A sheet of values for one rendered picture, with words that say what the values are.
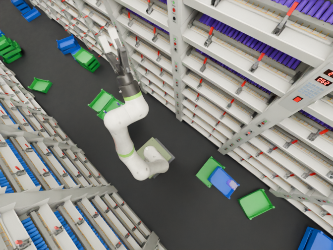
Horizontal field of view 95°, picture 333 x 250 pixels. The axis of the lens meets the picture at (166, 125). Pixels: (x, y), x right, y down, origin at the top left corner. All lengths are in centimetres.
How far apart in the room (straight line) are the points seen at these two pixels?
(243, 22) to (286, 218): 202
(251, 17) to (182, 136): 158
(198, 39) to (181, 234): 187
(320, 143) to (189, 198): 137
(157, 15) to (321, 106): 95
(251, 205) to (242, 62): 164
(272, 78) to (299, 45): 20
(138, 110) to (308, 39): 70
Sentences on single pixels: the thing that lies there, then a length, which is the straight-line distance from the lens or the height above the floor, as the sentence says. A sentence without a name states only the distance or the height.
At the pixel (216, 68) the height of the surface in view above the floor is 118.
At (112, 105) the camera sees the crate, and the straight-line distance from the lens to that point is 207.
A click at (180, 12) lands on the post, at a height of 147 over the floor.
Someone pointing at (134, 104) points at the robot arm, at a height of 135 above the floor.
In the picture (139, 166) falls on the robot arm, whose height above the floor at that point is 97.
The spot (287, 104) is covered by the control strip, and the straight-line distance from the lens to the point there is 91.
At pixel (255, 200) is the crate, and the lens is 216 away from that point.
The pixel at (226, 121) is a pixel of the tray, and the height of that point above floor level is 76.
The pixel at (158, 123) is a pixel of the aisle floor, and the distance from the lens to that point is 215.
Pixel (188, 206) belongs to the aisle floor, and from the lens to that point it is 201.
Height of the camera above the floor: 199
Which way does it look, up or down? 69 degrees down
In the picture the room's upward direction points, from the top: 15 degrees counter-clockwise
